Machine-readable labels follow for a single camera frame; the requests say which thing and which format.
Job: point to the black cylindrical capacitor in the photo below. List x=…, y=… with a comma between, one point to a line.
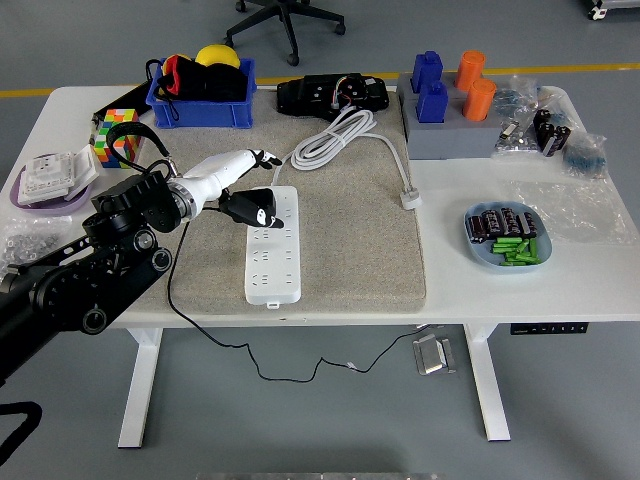
x=562, y=137
x=548, y=140
x=529, y=225
x=542, y=121
x=491, y=222
x=475, y=229
x=511, y=221

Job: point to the clear bag of blue parts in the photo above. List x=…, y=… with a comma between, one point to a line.
x=585, y=155

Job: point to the clear bag of metal nuts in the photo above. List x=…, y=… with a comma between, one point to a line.
x=30, y=240

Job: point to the blue plastic bin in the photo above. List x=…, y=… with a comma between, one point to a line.
x=200, y=112

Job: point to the black electronic device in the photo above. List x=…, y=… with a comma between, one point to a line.
x=310, y=95

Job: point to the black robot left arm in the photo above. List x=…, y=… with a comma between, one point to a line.
x=100, y=280

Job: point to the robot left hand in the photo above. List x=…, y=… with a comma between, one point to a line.
x=215, y=172

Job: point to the purple plate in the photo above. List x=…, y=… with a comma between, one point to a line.
x=50, y=208

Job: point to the orange cylinder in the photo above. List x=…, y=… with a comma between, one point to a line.
x=470, y=67
x=479, y=100

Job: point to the long black box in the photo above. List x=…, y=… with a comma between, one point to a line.
x=125, y=100

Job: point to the black and red cloth bundle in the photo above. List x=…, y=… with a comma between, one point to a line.
x=210, y=82

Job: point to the clear bag of metal parts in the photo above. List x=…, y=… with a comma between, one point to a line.
x=515, y=140

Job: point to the black office chair base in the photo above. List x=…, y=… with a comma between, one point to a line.
x=287, y=20

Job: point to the empty clear plastic bag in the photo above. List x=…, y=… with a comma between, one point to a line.
x=575, y=210

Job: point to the white table leg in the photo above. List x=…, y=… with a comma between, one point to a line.
x=487, y=390
x=140, y=390

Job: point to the yellow ball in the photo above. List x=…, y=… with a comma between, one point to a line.
x=217, y=54

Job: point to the white power strip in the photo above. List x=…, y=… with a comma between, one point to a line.
x=275, y=270

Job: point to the white wheeled cart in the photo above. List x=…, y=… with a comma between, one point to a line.
x=600, y=9

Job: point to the blue plastic bottle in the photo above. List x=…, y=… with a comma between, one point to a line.
x=427, y=70
x=432, y=102

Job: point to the clear bag of blue resistors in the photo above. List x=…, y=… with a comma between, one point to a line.
x=515, y=97

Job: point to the light blue plate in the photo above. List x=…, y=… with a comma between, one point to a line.
x=480, y=255

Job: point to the colourful puzzle cube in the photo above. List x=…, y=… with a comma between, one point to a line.
x=102, y=142

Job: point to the white wall socket panel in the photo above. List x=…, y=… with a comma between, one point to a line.
x=82, y=167
x=45, y=177

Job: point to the grey-brown mat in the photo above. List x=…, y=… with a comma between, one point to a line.
x=350, y=250

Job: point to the metal foot pedal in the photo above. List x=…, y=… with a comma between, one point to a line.
x=432, y=355

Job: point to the black table control panel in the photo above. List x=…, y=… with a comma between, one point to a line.
x=550, y=329

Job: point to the grey holder block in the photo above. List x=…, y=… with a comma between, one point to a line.
x=450, y=137

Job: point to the green battery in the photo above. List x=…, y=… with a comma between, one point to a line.
x=514, y=256
x=523, y=247
x=534, y=250
x=505, y=242
x=515, y=262
x=504, y=248

